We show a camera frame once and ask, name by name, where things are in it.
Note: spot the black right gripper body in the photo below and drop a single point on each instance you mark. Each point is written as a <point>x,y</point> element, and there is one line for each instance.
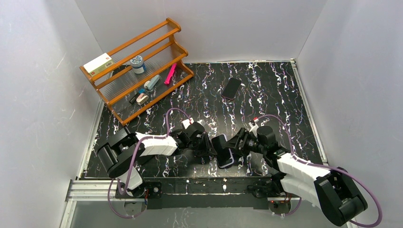
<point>239,143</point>

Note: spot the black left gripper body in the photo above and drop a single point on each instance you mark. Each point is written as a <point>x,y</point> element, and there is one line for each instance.
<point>204,142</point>

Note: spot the purple phone case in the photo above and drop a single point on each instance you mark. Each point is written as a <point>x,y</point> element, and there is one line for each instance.
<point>227,166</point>

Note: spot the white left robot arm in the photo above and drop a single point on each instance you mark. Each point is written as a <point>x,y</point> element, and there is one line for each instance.
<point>119,153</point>

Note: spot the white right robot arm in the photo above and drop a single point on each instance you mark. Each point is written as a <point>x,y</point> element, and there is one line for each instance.
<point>334,192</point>

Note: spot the black phone far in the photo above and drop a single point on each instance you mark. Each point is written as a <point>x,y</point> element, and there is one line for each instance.
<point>231,88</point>

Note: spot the white red small box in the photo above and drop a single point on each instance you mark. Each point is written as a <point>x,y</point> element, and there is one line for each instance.
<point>203,123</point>

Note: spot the black front base bar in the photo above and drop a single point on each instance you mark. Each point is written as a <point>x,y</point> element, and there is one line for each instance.
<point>236,192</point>

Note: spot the pink marker pen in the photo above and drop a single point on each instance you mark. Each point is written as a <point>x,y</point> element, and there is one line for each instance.
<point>170,74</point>

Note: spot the orange wooden shelf rack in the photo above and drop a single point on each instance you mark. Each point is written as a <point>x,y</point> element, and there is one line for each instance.
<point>118,83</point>

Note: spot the blue white round jar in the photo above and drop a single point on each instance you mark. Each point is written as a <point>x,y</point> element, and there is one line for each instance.
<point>138,65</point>

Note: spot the white cardboard box on shelf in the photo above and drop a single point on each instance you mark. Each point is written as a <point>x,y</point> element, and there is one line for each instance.
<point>98,64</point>

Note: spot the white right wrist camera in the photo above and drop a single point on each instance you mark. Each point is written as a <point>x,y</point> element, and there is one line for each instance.
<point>253,125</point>

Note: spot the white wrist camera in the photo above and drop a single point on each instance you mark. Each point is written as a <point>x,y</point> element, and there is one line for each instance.
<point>253,125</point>
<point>187,122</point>

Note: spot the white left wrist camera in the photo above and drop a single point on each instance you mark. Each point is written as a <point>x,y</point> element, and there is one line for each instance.
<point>187,122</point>

